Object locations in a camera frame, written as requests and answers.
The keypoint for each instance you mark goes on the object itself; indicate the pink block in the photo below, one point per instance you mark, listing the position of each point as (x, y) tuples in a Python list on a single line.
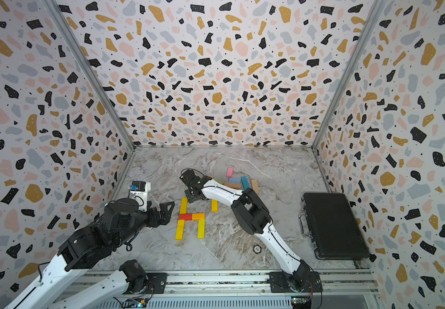
[(230, 172)]

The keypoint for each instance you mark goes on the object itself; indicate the poker chip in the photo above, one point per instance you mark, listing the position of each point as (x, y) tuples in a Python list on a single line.
[(257, 249)]

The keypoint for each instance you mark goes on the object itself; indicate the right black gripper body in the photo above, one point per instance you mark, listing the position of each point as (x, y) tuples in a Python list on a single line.
[(188, 194)]

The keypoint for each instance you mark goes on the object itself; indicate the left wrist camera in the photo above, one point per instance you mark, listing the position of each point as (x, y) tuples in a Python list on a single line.
[(139, 192)]

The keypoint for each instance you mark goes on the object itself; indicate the beige wooden block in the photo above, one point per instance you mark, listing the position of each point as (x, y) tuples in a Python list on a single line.
[(255, 186)]

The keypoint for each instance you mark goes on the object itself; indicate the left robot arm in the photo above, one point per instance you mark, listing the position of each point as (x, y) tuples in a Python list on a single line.
[(120, 223)]

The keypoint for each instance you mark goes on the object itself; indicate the light blue block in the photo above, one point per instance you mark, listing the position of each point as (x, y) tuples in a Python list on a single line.
[(235, 180)]

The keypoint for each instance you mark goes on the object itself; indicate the teal long block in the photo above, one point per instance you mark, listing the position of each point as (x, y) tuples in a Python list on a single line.
[(245, 183)]

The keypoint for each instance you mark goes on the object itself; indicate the black case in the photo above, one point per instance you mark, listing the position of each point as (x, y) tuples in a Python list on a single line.
[(334, 233)]

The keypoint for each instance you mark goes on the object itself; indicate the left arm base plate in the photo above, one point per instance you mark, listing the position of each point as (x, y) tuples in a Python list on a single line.
[(149, 283)]

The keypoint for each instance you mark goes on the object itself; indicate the small amber block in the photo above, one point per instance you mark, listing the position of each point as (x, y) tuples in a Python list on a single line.
[(198, 216)]

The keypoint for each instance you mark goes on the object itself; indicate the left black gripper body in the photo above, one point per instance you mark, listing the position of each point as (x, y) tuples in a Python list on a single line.
[(152, 218)]

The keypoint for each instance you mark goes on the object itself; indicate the aluminium rail frame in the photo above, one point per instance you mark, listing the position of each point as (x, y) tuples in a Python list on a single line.
[(342, 288)]

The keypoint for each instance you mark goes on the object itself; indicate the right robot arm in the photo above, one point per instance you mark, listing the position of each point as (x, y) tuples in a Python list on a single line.
[(254, 218)]

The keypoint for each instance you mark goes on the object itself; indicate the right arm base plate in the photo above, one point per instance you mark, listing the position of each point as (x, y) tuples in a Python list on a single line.
[(279, 283)]

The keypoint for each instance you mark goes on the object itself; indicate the tan wooden block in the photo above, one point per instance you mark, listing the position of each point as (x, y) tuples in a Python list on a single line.
[(237, 186)]

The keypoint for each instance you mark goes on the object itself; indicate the long yellow block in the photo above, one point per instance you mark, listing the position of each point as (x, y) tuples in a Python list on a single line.
[(184, 205), (180, 230)]

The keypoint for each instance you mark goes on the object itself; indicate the lime yellow block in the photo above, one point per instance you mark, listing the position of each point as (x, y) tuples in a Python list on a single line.
[(201, 229)]

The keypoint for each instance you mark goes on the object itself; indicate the red block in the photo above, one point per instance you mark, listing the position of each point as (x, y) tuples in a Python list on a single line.
[(186, 217)]

